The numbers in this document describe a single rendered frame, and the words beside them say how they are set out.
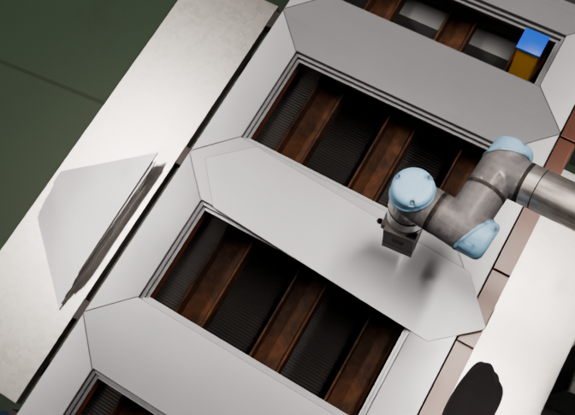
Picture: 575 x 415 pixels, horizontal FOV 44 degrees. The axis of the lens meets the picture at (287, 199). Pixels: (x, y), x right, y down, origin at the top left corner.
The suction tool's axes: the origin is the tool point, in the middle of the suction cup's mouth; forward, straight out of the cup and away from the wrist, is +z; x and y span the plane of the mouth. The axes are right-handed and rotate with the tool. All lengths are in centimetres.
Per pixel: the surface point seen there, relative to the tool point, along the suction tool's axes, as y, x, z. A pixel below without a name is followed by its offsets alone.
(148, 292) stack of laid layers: 31, -48, 12
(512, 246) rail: -12.3, 21.5, 12.3
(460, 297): 3.8, 15.5, 10.0
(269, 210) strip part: 3.0, -31.3, 9.6
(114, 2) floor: -73, -151, 92
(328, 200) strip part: -4.7, -19.6, 9.7
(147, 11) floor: -75, -136, 93
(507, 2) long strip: -70, -1, 9
